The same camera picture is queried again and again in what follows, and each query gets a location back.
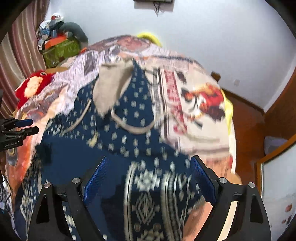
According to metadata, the navy patterned hooded garment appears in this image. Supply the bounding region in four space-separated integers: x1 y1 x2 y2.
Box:
15 61 205 240

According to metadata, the clutter pile of clothes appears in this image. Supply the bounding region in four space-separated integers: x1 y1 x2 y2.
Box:
36 13 64 52

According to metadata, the red plush toy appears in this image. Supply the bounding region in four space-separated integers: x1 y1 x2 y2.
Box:
15 70 54 109

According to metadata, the white wardrobe sliding door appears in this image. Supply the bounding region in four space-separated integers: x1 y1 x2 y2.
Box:
256 136 295 240

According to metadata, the striped red gold curtain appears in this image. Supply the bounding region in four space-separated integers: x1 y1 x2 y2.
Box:
1 1 50 118

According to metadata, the green patterned storage box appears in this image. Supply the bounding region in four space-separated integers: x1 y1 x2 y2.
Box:
42 39 80 68

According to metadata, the orange box on pile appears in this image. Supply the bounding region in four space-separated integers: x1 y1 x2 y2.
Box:
45 35 67 49

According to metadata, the brown wooden door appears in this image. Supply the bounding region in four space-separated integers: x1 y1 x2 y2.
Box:
264 70 296 139

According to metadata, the printed newspaper pattern bedspread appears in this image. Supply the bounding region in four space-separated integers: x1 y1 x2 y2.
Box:
5 34 243 241

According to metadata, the yellow pillow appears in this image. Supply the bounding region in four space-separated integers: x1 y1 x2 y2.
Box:
137 32 162 47

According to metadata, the white wall socket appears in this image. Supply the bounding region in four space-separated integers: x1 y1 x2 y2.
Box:
233 79 240 86

